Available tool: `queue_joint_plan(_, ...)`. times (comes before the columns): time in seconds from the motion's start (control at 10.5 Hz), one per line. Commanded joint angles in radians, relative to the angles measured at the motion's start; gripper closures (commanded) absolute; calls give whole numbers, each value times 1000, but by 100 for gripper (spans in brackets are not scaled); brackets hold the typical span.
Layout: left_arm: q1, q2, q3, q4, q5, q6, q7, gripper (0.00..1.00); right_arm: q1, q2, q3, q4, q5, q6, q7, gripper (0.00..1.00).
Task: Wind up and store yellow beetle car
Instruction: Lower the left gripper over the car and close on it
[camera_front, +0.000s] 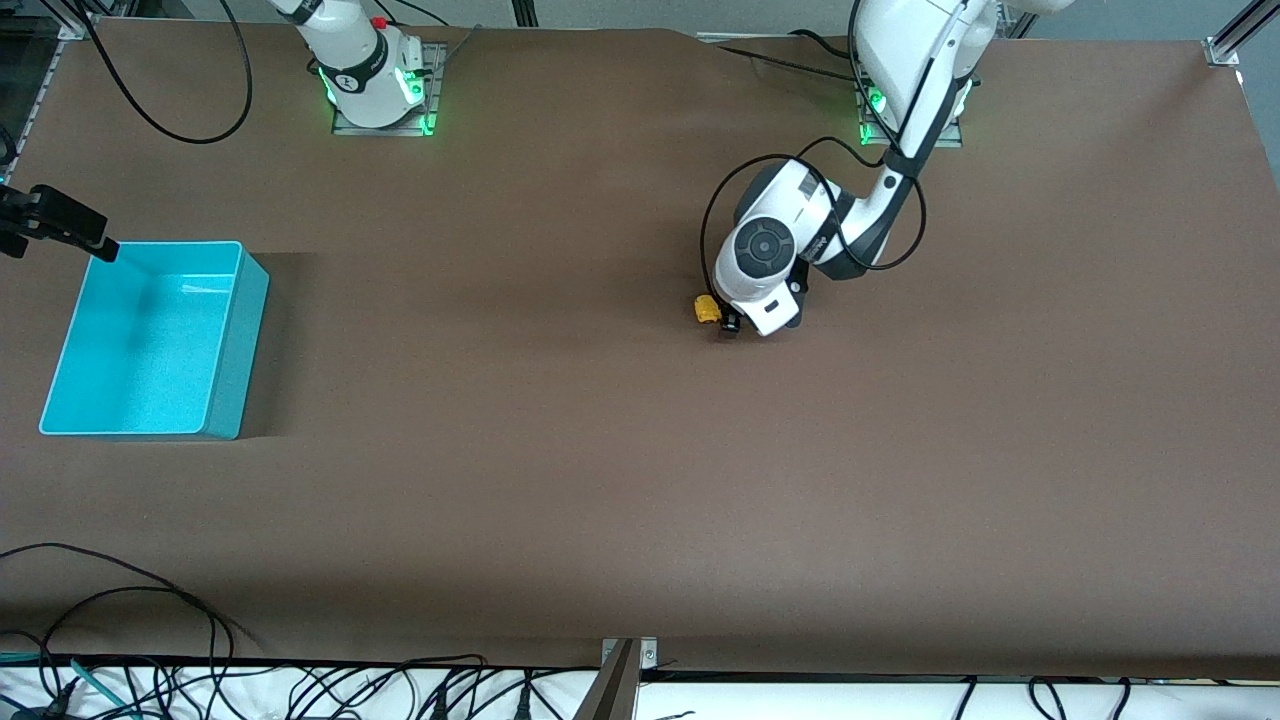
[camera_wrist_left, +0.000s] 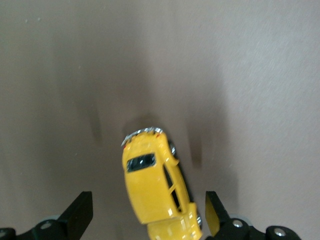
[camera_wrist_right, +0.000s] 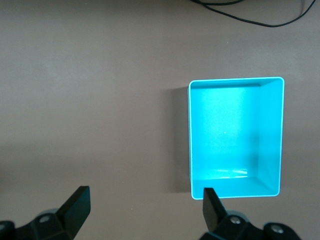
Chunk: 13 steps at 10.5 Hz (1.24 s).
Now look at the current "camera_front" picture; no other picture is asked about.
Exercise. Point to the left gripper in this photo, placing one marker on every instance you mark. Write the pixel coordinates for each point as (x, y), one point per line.
(731, 323)

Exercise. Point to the yellow beetle toy car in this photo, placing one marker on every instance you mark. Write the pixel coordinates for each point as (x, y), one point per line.
(707, 310)

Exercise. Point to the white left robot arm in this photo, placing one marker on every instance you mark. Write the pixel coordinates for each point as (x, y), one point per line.
(900, 50)

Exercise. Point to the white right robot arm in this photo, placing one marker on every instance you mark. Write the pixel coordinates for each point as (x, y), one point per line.
(360, 80)

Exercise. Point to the turquoise plastic bin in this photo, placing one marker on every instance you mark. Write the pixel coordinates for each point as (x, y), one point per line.
(150, 350)

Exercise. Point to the brown table mat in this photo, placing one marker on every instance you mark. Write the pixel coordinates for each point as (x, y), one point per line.
(600, 480)

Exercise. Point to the grey metal beam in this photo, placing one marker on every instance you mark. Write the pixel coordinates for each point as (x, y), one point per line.
(612, 695)

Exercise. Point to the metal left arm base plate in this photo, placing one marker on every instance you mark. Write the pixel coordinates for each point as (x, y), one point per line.
(950, 143)

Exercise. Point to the metal corner bracket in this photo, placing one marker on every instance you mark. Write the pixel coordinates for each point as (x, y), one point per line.
(648, 655)

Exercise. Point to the black frame profile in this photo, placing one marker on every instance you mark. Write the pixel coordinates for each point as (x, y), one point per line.
(525, 12)

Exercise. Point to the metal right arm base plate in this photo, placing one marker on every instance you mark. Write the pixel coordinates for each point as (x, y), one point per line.
(437, 70)

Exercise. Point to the aluminium frame profile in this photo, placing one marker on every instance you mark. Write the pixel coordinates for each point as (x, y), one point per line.
(1235, 35)

